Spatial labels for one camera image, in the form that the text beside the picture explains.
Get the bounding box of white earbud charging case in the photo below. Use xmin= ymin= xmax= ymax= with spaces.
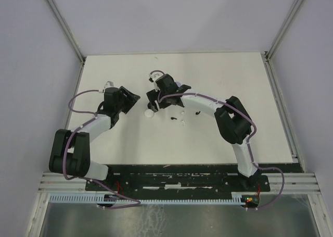
xmin=144 ymin=109 xmax=155 ymax=118

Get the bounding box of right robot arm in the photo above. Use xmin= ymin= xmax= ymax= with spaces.
xmin=146 ymin=70 xmax=261 ymax=191

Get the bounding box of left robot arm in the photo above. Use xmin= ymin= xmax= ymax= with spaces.
xmin=48 ymin=86 xmax=140 ymax=190

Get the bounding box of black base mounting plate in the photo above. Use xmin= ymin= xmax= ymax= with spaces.
xmin=85 ymin=173 xmax=271 ymax=197

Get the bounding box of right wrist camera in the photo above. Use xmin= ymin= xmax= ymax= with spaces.
xmin=149 ymin=71 xmax=163 ymax=91

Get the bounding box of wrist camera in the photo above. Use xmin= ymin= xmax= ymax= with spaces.
xmin=149 ymin=71 xmax=163 ymax=91
xmin=98 ymin=81 xmax=114 ymax=94

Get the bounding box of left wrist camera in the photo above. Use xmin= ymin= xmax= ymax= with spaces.
xmin=98 ymin=81 xmax=114 ymax=94

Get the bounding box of white slotted cable duct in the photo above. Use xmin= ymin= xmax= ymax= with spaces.
xmin=48 ymin=193 xmax=248 ymax=204

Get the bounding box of left aluminium frame post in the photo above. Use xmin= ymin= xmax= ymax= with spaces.
xmin=45 ymin=0 xmax=85 ymax=63

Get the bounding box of aluminium frame post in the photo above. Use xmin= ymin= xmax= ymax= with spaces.
xmin=265 ymin=0 xmax=306 ymax=61
xmin=45 ymin=0 xmax=85 ymax=63

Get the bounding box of aluminium frame rail front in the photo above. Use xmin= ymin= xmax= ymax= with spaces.
xmin=37 ymin=173 xmax=321 ymax=195

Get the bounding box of right aluminium frame post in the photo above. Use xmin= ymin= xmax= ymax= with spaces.
xmin=265 ymin=0 xmax=306 ymax=61

